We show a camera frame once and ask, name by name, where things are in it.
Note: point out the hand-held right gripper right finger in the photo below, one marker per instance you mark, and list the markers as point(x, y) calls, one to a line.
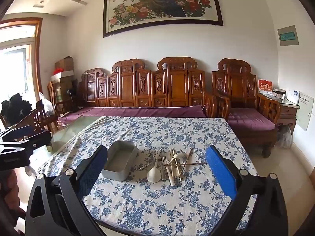
point(219, 172)

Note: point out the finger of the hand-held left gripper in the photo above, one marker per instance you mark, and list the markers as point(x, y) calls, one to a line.
point(21, 129)
point(37, 140)

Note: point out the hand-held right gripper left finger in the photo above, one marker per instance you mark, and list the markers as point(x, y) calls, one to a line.
point(91, 174)

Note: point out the metal rectangular box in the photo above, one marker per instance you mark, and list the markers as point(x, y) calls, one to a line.
point(118, 167)

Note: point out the large white spoon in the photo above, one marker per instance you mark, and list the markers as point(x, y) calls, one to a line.
point(153, 174)

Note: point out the person's left forearm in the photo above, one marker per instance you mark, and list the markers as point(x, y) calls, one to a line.
point(8, 189)

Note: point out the small beige device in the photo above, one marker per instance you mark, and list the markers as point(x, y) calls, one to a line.
point(49, 148)

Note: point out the wooden chair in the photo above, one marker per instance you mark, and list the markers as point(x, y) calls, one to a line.
point(37, 119)

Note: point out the black cloth heap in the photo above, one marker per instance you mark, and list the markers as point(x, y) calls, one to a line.
point(16, 108)

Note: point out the metal chopstick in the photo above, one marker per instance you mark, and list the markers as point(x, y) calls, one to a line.
point(189, 158)
point(194, 164)

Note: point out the clear plastic bag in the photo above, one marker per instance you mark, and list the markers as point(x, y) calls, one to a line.
point(46, 104)

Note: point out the beige chopstick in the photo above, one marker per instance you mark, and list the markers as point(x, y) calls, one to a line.
point(177, 167)
point(173, 162)

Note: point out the small white spoon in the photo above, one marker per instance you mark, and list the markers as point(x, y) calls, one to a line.
point(178, 155)

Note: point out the white plastic utensil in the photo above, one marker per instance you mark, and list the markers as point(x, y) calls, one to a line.
point(170, 175)

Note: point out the black upright panel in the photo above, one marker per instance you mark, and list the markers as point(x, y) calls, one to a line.
point(73, 93)

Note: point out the purple armchair cushion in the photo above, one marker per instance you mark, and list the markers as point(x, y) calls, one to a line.
point(248, 119)

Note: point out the white flat box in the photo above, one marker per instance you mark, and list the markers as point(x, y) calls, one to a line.
point(64, 75)

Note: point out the red ornament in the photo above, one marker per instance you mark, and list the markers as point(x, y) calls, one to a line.
point(58, 70)

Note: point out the blue floral tablecloth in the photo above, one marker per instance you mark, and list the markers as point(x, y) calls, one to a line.
point(152, 209)

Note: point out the grey plastic bag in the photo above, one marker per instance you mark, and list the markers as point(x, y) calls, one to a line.
point(285, 136)

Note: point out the purple sofa cushion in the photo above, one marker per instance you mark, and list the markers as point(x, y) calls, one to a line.
point(137, 111)

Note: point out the brown cardboard box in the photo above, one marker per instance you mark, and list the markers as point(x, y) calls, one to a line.
point(65, 64)

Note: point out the carved wooden armchair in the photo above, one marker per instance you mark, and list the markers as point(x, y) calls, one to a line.
point(236, 86)

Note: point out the wooden side table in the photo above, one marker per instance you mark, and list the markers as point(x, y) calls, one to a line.
point(286, 110)

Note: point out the red sign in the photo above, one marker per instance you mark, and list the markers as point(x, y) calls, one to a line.
point(265, 86)

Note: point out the carved wooden sofa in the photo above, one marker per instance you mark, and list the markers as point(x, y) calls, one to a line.
point(147, 86)

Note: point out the white electrical panel door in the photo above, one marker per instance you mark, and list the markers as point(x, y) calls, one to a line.
point(304, 110)

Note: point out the framed peacock painting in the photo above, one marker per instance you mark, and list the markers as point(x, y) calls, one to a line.
point(162, 2)

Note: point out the wooden door frame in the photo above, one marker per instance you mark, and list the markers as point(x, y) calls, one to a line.
point(37, 54)

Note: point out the grey wall panel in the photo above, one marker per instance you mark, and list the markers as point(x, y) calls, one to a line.
point(288, 35)

